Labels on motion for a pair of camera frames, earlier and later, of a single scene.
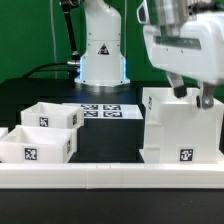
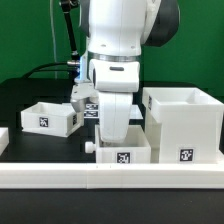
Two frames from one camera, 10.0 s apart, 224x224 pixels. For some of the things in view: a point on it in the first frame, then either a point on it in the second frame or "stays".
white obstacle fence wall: (113, 175) stays
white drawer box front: (38, 144) to (136, 149)
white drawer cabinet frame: (177, 130) stays
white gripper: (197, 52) to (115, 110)
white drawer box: (35, 113) stays
